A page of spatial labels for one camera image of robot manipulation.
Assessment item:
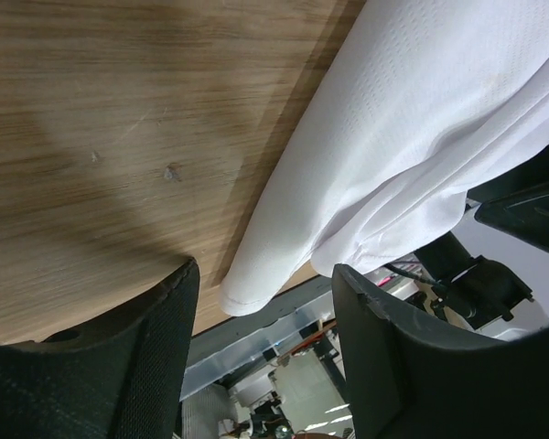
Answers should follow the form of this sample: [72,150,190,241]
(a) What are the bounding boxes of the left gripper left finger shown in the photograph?
[0,259,200,438]

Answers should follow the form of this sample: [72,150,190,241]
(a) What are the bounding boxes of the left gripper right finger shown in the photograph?
[332,264,549,438]

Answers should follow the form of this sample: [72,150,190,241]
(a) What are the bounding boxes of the white t shirt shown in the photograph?
[220,1,549,316]

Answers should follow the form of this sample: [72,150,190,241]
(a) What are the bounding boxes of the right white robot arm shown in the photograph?
[414,145,549,337]

